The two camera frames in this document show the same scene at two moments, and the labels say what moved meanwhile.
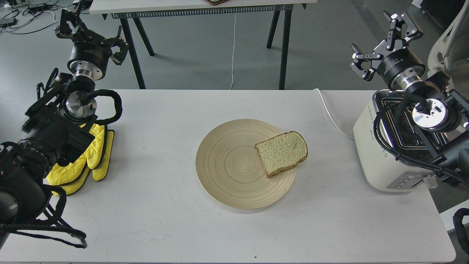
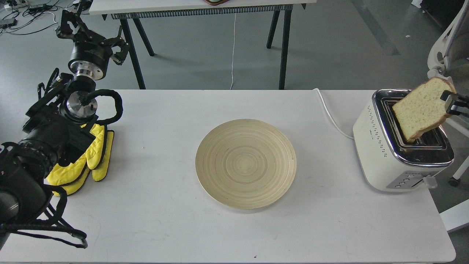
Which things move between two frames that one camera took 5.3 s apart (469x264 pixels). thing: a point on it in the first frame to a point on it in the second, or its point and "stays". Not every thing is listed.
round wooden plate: (231, 170) stays
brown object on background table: (215, 2) stays
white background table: (125, 10) stays
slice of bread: (283, 151) to (423, 108)
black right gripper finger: (366, 74) to (458, 107)
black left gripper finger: (64, 30) stays
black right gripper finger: (401, 25) to (447, 96)
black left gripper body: (89, 55) stays
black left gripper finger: (118, 58) stays
